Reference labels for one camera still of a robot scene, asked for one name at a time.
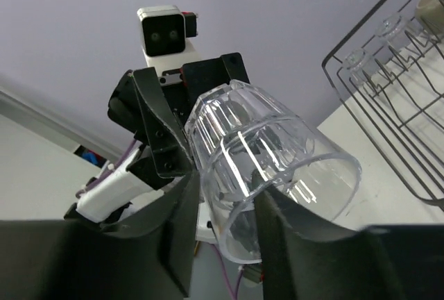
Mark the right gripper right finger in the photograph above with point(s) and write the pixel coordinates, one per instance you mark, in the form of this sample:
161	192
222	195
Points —
307	257

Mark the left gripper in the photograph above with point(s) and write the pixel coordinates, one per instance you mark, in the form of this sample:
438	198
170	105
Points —
175	93

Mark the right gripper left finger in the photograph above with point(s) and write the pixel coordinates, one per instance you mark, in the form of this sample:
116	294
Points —
148	255

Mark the clear plastic cup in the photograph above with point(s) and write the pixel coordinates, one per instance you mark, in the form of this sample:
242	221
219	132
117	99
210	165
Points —
396	33
242	140
361	66

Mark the beige cup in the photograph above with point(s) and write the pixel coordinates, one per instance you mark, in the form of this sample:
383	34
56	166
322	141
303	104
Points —
429	14

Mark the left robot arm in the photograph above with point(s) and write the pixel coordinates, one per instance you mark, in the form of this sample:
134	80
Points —
102	200

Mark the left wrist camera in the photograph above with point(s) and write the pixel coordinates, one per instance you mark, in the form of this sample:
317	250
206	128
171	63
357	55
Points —
166	33

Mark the aluminium mounting rail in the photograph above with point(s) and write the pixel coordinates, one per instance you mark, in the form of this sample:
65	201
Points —
53	127

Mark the black wire dish rack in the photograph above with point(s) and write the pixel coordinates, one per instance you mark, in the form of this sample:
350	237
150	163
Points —
403	116

